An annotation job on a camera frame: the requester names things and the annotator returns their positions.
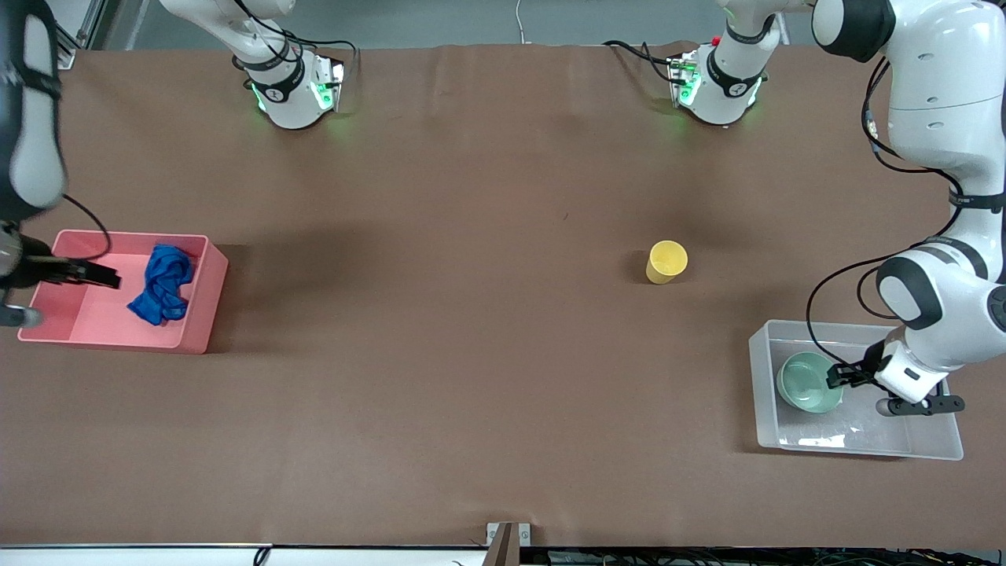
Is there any mint green bowl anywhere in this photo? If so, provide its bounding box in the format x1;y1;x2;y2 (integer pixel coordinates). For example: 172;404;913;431
776;351;846;414

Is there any blue cloth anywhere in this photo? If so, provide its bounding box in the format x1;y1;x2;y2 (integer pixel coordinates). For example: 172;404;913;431
127;244;196;326

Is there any yellow plastic cup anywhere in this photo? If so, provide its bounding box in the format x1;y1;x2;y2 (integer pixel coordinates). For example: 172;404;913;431
646;241;689;285

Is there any clear plastic box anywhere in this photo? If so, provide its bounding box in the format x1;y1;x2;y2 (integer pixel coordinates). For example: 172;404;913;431
748;319;964;461

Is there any pink plastic bin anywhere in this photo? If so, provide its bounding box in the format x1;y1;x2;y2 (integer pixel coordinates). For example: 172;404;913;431
17;230;229;355

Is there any brown table cover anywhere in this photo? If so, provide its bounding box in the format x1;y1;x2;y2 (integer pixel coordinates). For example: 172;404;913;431
0;41;1006;549

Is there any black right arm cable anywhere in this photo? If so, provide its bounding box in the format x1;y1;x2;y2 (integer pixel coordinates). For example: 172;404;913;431
61;193;112;262

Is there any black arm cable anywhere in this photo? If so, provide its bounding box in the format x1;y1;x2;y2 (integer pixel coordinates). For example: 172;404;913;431
806;57;969;372
61;193;112;262

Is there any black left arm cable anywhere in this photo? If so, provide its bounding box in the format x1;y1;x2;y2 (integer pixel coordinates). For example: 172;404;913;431
806;57;969;372

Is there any aluminium frame post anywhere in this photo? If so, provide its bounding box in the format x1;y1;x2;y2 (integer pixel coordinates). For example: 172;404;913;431
46;0;103;68

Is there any black right base cable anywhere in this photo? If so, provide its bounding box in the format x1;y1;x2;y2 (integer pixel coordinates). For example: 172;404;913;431
233;0;363;79

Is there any black base cable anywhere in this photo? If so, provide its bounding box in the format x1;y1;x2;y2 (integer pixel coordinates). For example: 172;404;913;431
233;0;363;79
603;39;681;86

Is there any black left base cable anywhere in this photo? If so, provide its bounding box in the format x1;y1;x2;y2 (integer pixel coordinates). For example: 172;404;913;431
603;39;681;86

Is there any metal edge bracket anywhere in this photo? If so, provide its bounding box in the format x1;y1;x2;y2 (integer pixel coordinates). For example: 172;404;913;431
485;522;533;566

